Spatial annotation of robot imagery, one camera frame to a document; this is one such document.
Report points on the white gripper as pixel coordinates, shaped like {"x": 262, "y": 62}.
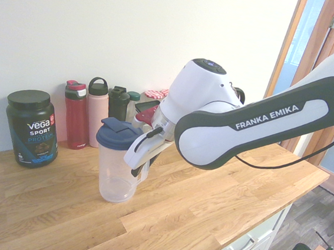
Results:
{"x": 140, "y": 152}

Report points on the clear pitcher with blue lid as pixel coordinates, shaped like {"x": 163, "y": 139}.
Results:
{"x": 115, "y": 170}

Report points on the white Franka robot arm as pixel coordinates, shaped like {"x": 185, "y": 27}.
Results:
{"x": 242, "y": 138}

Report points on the red water bottle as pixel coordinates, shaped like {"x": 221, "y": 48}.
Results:
{"x": 76, "y": 116}

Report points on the jar with green lid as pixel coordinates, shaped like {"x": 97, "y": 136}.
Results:
{"x": 132, "y": 107}

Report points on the clear container with black lid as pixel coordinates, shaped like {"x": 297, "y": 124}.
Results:
{"x": 148, "y": 105}

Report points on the black shaker bottle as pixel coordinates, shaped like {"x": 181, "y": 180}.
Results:
{"x": 118, "y": 104}

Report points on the pink bottle with black cap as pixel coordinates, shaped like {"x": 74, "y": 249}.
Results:
{"x": 97, "y": 115}

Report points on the jar with red checkered lid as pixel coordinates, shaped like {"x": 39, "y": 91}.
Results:
{"x": 156, "y": 94}

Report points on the black protein powder tub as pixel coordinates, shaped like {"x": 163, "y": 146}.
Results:
{"x": 32, "y": 129}

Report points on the wooden door frame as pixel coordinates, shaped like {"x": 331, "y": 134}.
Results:
{"x": 331, "y": 73}

